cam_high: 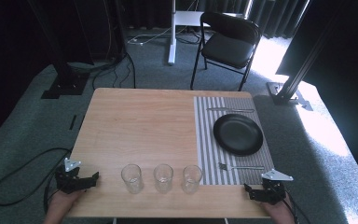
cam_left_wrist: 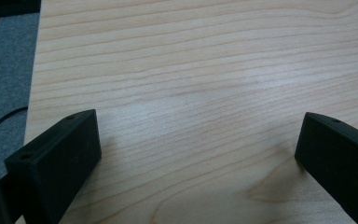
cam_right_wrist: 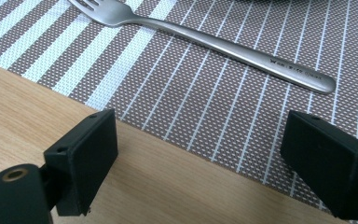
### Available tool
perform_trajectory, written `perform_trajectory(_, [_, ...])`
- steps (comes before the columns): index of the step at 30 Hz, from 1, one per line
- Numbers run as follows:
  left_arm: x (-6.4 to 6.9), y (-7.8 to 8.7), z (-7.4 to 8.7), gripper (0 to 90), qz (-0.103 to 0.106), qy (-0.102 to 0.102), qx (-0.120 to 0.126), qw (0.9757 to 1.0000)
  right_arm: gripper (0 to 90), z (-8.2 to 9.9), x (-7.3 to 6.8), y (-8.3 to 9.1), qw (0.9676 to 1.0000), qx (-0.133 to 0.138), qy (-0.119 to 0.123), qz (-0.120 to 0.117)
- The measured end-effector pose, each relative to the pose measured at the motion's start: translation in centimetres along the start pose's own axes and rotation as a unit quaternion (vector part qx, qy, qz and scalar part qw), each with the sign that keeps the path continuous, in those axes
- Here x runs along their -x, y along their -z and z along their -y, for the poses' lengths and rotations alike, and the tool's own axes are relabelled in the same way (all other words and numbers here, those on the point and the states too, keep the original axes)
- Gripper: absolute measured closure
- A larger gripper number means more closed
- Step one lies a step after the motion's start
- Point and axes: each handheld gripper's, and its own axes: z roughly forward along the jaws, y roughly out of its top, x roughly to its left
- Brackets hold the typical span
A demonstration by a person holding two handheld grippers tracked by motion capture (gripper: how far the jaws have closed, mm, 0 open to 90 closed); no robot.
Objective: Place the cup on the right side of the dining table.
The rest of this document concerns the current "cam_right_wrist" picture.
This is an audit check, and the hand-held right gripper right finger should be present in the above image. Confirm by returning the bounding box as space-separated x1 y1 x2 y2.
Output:
280 109 358 221

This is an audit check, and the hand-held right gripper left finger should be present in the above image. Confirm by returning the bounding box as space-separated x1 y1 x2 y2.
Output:
43 107 119 217

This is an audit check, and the silver metal fork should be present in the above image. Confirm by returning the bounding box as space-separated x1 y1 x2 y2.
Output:
67 0 337 95

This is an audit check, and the striped woven placemat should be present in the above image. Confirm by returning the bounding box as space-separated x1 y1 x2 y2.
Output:
0 0 358 224

